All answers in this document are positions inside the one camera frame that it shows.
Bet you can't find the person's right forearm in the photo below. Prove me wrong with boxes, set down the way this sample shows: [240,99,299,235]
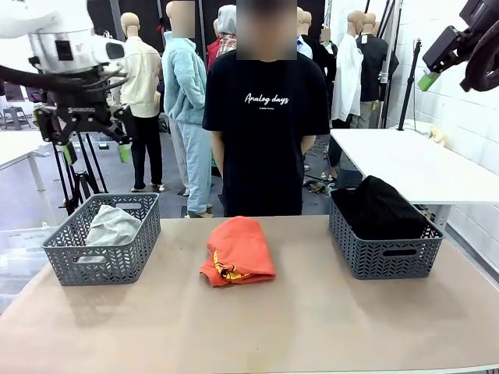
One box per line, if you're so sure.
[211,130,226,177]

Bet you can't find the large white table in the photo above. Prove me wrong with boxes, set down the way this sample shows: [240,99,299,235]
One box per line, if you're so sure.
[330,128,499,235]

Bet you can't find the mannequin in light blue fleece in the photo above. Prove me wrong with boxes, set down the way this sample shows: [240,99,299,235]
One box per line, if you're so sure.
[161,2,214,219]

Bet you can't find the person in black T-shirt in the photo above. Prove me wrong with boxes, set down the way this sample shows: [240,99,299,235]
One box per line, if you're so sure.
[202,0,331,217]

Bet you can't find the grey garment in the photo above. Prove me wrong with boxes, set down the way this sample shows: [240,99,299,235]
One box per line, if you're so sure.
[84,204,143,247]

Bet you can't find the mannequin in dark clothes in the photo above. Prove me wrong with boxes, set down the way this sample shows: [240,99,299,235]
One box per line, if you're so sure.
[307,29,338,122]

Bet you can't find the mannequin in cream shirt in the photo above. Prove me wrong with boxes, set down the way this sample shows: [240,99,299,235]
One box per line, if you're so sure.
[110,12,164,193]

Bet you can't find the mannequin in hood and plaid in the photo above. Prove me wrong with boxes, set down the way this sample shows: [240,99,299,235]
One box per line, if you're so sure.
[206,4,239,73]

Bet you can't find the black trousers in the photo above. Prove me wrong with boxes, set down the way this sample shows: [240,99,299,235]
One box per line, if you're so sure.
[331,175,430,241]

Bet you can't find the mannequin in white shirt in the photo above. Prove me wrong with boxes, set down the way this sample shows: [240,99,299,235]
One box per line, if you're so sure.
[331,9,366,129]

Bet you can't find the grey stool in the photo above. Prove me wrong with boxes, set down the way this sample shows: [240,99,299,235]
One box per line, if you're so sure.
[2,107,32,132]

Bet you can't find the black light stand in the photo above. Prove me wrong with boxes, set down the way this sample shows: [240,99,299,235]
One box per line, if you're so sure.
[396,37,425,132]

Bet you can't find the grey plastic lattice basket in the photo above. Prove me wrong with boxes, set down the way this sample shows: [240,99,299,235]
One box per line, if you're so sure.
[41,192,162,288]
[328,188,444,281]

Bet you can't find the mannequin in blue shirt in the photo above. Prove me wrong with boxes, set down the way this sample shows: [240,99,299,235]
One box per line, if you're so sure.
[296,7,313,59]

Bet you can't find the mannequin in black shirt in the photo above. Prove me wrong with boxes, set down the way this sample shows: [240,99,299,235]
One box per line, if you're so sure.
[360,13,401,129]

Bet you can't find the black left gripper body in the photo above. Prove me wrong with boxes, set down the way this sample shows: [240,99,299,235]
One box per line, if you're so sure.
[52,76,116,133]

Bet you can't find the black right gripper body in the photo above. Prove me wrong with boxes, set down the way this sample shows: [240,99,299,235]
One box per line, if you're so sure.
[423,25,469,73]

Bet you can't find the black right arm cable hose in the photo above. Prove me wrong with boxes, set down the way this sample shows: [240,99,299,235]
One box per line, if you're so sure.
[459,17,499,94]

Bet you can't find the olive items on floor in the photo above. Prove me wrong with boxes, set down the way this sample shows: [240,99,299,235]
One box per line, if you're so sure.
[306,177,337,195]

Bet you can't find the small white table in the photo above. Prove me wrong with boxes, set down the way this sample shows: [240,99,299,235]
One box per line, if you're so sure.
[0,130,73,192]

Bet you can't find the orange printed garment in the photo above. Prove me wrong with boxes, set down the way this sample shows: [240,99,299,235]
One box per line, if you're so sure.
[200,216,277,288]

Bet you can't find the black camera tripod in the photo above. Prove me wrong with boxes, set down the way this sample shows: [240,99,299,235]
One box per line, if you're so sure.
[50,132,109,216]

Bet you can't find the cream object on white table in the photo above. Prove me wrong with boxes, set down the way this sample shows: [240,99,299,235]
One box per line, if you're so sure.
[428,123,446,147]

